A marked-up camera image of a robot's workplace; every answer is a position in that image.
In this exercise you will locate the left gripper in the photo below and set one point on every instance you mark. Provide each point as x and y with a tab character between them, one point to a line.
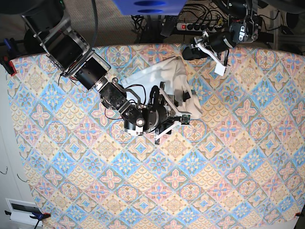
217	42

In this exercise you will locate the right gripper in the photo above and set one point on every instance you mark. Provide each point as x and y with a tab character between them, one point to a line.
158	113

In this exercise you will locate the white printed T-shirt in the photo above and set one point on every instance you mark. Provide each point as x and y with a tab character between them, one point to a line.
171	71

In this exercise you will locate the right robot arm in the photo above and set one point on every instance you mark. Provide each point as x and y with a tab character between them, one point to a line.
50	24

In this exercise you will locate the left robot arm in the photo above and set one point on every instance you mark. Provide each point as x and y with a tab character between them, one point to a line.
242	27

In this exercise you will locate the white power strip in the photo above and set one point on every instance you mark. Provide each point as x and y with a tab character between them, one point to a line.
183	26

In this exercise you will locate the blue plastic box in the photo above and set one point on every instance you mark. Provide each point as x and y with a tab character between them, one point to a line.
150	7

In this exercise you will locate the patterned tablecloth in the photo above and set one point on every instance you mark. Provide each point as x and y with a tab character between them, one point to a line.
240	165

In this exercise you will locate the blue clamp lower left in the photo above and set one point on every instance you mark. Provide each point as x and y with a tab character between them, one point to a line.
39	215

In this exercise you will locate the red black clamp upper left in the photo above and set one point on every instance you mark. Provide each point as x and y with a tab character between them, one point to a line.
5	60

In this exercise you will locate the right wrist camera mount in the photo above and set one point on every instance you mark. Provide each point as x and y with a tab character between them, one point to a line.
180	118

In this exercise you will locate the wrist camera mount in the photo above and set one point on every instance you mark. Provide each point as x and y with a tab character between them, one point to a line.
180	118
212	57

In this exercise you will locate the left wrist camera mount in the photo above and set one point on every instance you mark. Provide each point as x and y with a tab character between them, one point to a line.
212	57

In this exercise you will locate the white wall outlet plate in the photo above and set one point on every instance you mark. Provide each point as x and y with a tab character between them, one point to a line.
22	206

